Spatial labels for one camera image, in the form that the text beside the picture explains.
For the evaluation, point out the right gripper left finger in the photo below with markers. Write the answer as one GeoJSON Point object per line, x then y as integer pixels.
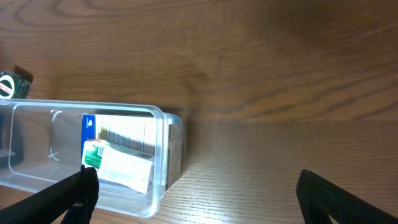
{"type": "Point", "coordinates": [74, 197]}

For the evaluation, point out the blue fever patch box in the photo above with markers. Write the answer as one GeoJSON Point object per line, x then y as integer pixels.
{"type": "Point", "coordinates": [138, 133]}

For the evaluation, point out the dark green square box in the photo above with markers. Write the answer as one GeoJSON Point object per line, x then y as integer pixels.
{"type": "Point", "coordinates": [14, 86]}

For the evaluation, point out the clear plastic container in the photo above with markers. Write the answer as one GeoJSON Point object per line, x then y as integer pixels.
{"type": "Point", "coordinates": [41, 145]}

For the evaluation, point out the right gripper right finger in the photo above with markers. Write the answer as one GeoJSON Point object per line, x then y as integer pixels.
{"type": "Point", "coordinates": [322, 201]}

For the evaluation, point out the white green medicine sachet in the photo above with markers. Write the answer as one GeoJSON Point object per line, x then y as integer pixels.
{"type": "Point", "coordinates": [119, 164]}

